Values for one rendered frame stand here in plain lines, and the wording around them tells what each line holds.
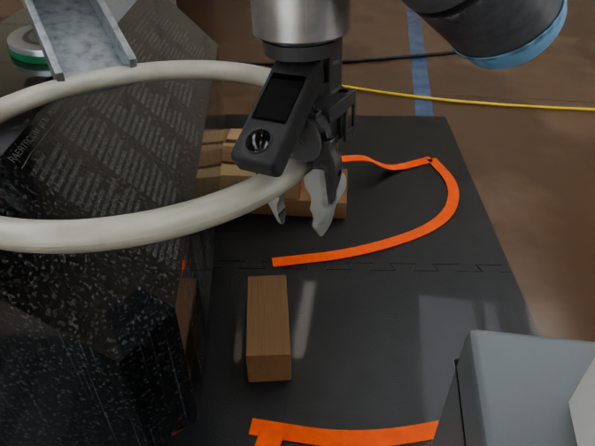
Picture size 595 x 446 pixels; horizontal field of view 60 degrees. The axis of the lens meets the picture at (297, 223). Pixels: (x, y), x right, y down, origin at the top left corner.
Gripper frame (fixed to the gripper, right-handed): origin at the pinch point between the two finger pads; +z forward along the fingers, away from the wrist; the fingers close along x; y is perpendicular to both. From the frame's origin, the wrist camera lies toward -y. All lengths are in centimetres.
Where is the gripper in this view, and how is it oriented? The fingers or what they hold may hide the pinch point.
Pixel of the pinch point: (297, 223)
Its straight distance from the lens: 58.3
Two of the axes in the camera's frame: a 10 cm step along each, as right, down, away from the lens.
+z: 0.4, 8.2, 5.7
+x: -8.6, -2.7, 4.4
